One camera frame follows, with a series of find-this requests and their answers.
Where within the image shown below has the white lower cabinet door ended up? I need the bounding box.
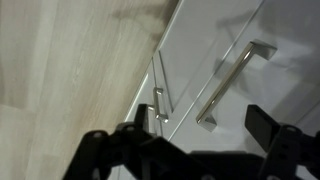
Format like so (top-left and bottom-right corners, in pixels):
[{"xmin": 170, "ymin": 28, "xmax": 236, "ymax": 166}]
[{"xmin": 151, "ymin": 0, "xmax": 268, "ymax": 141}]

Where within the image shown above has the steel bar drawer handle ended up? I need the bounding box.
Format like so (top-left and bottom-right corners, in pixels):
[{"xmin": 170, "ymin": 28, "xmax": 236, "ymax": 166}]
[{"xmin": 195, "ymin": 39, "xmax": 278, "ymax": 133}]

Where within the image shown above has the white-fronted kitchen drawer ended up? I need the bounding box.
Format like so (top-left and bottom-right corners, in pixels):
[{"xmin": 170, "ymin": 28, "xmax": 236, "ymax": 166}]
[{"xmin": 168, "ymin": 0, "xmax": 320, "ymax": 161}]

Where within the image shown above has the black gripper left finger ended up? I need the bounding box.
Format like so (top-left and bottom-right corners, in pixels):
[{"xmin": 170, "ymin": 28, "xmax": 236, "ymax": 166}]
[{"xmin": 62, "ymin": 103, "xmax": 158, "ymax": 180}]

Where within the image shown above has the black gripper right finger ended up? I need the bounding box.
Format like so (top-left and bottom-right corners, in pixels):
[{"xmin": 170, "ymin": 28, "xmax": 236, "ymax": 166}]
[{"xmin": 244, "ymin": 104, "xmax": 320, "ymax": 180}]

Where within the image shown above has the steel lower door handle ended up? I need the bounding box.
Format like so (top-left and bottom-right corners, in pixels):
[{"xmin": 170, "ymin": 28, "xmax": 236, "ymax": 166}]
[{"xmin": 148, "ymin": 87, "xmax": 170, "ymax": 124}]

